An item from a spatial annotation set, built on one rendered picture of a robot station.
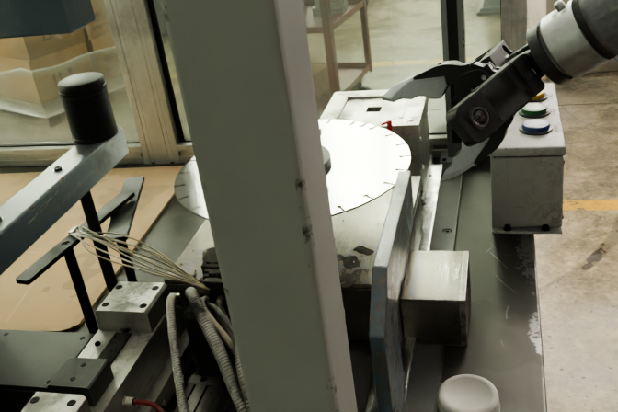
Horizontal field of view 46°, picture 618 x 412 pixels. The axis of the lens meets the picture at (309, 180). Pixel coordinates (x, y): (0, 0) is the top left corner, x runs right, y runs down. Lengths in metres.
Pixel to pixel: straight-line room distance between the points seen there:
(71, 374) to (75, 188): 0.22
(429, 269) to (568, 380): 1.12
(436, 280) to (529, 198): 0.27
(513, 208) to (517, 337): 0.26
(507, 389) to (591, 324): 1.35
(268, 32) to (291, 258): 0.09
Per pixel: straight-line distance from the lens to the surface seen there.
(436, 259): 1.01
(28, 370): 0.97
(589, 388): 2.05
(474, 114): 0.77
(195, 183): 1.01
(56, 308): 1.21
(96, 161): 0.94
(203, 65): 0.25
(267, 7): 0.23
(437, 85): 0.86
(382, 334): 0.67
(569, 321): 2.25
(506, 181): 1.16
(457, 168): 0.90
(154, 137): 1.61
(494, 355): 0.96
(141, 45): 1.54
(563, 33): 0.80
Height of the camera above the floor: 1.37
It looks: 26 degrees down
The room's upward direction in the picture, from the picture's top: 8 degrees counter-clockwise
